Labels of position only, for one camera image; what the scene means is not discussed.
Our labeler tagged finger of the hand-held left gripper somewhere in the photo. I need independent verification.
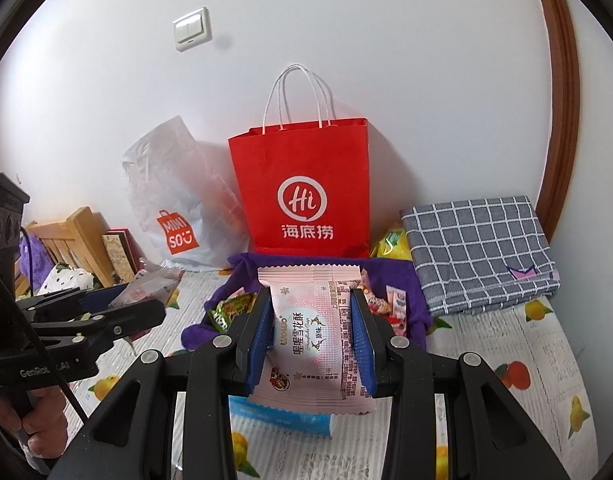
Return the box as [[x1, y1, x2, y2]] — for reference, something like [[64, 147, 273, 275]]
[[16, 282, 132, 321], [34, 300, 167, 346]]

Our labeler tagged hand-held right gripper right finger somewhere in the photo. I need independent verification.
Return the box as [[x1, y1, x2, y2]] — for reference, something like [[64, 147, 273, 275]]
[[349, 289, 570, 480]]

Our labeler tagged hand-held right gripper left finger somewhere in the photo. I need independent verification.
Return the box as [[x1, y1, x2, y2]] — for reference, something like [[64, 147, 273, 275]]
[[49, 287, 274, 480]]

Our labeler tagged panda print snack packet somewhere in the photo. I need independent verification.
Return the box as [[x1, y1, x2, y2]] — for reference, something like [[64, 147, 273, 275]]
[[363, 280, 392, 321]]

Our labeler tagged green triangular snack packet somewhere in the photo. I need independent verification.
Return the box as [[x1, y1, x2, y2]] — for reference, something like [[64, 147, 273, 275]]
[[210, 307, 237, 332]]

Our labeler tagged pale pink snack packet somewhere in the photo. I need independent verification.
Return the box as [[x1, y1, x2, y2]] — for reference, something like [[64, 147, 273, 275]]
[[247, 266, 378, 417]]

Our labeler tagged pink sachet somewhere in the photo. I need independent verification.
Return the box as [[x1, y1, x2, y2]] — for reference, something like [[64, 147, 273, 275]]
[[386, 285, 412, 326]]

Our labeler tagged purple fabric tray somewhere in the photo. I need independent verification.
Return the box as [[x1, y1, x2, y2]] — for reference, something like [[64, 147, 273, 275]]
[[181, 252, 432, 356]]

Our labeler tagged person's left hand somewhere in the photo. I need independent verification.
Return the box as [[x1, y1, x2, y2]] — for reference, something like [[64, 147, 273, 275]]
[[0, 387, 70, 466]]

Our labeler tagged white dotted cloth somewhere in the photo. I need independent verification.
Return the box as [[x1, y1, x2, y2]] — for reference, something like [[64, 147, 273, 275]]
[[39, 265, 94, 296]]

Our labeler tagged patterned brown book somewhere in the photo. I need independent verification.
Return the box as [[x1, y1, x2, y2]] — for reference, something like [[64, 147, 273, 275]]
[[102, 228, 147, 281]]

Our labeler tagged purple cloth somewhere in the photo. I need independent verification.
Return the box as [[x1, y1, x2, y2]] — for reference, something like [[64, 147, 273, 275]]
[[19, 232, 54, 281]]

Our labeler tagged blue tissue pack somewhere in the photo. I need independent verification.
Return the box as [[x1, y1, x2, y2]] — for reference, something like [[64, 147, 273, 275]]
[[229, 395, 337, 440]]

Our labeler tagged yellow green chip bag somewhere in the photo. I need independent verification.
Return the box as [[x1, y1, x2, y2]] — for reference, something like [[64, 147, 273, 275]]
[[370, 227, 412, 261]]

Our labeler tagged white plastic bag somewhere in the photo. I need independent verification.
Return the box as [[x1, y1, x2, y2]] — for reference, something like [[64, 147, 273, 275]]
[[120, 115, 250, 272]]

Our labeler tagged grey checked folded cloth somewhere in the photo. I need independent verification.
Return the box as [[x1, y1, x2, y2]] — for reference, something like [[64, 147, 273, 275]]
[[400, 196, 561, 317]]

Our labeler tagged red paper bag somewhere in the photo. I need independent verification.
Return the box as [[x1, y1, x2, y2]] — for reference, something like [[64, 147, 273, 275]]
[[229, 64, 371, 259]]

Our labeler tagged white light switch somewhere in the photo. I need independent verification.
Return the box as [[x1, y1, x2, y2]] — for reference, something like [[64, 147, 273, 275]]
[[172, 7, 212, 52]]

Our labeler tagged brown wooden door frame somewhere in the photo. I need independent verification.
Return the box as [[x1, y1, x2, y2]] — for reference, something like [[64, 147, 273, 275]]
[[529, 0, 582, 246]]

